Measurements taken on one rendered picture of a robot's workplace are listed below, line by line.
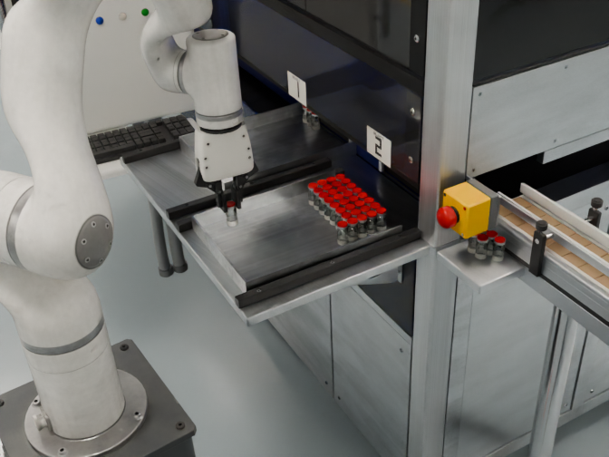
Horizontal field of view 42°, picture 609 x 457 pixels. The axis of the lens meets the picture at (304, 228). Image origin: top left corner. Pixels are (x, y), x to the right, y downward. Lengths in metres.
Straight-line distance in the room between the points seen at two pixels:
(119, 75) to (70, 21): 1.20
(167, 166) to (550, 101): 0.87
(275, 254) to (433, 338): 0.40
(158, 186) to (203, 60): 0.53
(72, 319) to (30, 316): 0.05
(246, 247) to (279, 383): 1.01
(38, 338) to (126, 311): 1.74
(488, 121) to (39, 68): 0.82
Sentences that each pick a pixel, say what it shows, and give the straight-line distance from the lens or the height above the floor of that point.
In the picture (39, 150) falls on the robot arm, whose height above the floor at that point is 1.34.
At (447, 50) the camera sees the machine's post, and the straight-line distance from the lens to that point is 1.36.
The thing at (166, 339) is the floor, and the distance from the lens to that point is 2.72.
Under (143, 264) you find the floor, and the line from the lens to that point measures 3.08.
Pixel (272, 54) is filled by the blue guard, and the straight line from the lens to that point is 1.95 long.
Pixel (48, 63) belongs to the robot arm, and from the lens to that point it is 1.02.
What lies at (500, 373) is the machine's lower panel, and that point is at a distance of 1.97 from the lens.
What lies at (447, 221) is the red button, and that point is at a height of 1.00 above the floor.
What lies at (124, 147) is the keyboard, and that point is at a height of 0.83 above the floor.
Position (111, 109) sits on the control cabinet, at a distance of 2.25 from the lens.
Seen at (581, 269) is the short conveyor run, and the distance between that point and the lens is 1.46.
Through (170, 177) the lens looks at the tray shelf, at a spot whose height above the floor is 0.88.
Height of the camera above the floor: 1.79
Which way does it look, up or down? 34 degrees down
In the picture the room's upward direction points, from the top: 3 degrees counter-clockwise
